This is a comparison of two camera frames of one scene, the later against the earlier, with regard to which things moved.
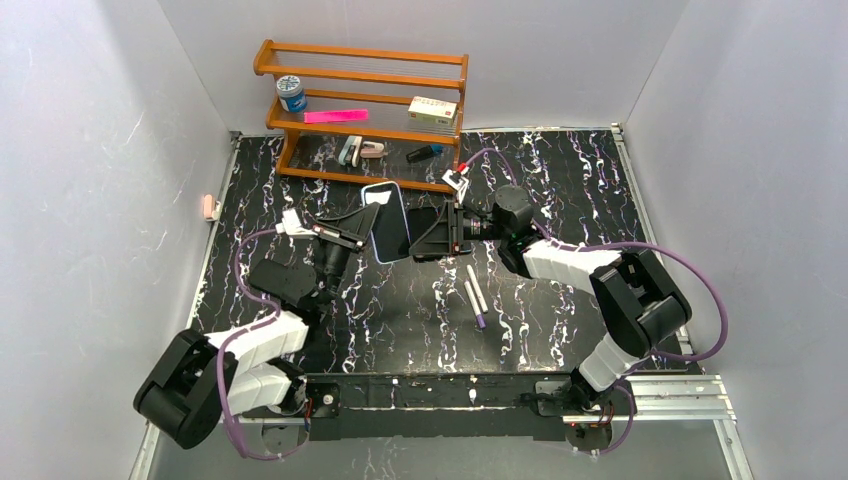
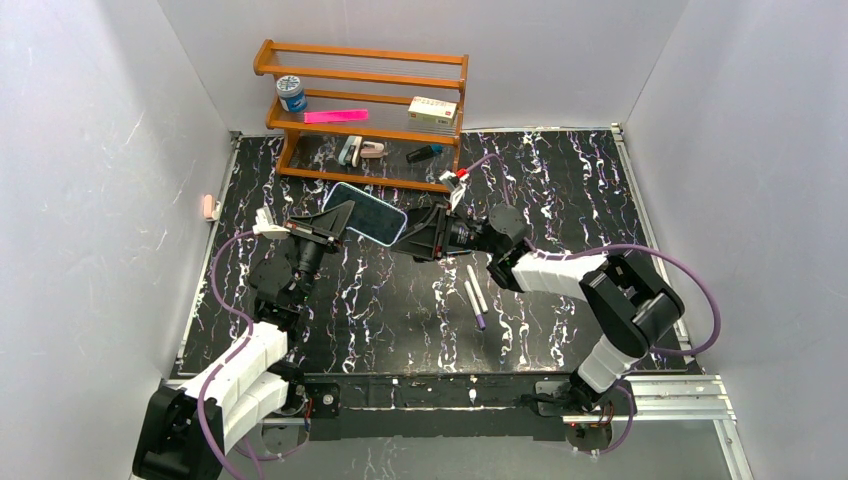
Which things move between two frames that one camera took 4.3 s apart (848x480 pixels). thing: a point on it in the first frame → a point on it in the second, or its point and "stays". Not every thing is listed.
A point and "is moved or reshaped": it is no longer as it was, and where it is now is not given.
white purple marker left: (475, 304) stays
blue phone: (390, 232) is moved or reshaped
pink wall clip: (209, 206) stays
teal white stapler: (350, 141) stays
